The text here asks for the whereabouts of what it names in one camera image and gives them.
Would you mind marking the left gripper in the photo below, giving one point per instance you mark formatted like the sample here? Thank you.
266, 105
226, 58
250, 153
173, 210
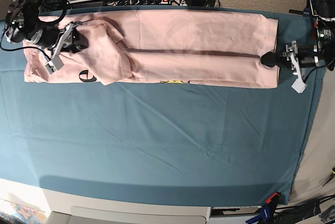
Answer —
314, 56

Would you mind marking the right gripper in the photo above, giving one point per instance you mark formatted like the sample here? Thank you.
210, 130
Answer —
67, 39

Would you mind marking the pink T-shirt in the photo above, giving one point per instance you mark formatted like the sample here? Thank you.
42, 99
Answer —
217, 48

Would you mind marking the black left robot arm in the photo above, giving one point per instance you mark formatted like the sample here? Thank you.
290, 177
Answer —
321, 16

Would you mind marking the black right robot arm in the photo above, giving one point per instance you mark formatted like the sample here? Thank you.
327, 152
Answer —
22, 23

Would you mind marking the teal table cloth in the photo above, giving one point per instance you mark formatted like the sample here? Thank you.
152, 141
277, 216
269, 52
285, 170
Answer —
163, 144

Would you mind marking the orange black clamp bottom right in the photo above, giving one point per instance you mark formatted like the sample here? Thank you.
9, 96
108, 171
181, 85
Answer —
274, 196

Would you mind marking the blue black clamp bottom right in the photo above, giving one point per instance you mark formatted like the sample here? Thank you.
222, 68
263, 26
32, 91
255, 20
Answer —
266, 213

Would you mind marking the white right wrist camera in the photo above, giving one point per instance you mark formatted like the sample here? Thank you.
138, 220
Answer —
54, 65

